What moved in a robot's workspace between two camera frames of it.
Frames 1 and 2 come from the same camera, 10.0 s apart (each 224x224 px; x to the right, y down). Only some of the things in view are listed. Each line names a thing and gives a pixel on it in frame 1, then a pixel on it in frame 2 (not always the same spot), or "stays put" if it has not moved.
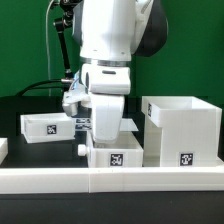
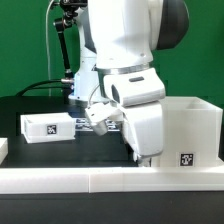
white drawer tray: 47,127 stays put
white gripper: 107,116 -> 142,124
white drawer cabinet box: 181,132 stays put
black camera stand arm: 68,9 stays put
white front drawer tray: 127,152 -> 146,160
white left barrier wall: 3,148 stays put
